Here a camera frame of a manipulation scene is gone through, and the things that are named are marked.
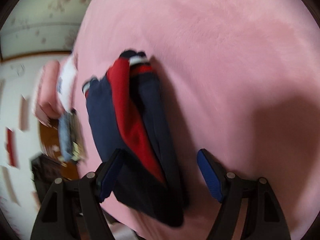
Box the black device with round holes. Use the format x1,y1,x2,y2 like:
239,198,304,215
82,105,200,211
30,153,74,203

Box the brown wooden headboard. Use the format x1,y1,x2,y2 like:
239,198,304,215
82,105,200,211
38,119,80,180

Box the pink fleece blanket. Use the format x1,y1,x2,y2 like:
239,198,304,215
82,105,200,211
74,0,319,239

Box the folded blue denim garment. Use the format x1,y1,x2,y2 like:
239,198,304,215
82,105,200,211
58,112,73,162

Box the pink pillow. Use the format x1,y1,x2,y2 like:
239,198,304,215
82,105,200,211
31,57,71,127

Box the white pillow with blue label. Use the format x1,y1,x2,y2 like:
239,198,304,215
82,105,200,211
56,54,78,112

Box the red and navy jacket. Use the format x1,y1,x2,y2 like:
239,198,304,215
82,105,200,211
82,50,189,228

